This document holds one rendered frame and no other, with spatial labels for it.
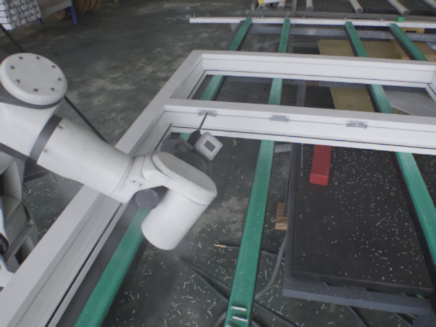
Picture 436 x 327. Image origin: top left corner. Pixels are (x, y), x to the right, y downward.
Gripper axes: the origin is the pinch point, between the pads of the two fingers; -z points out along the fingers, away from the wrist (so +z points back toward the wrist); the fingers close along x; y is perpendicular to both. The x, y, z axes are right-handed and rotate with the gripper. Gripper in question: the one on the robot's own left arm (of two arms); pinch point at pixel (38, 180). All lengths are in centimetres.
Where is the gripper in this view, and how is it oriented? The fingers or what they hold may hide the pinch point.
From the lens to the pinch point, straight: 135.8
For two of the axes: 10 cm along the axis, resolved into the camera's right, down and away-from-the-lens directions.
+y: -4.3, -5.9, 6.8
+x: 9.0, -3.4, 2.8
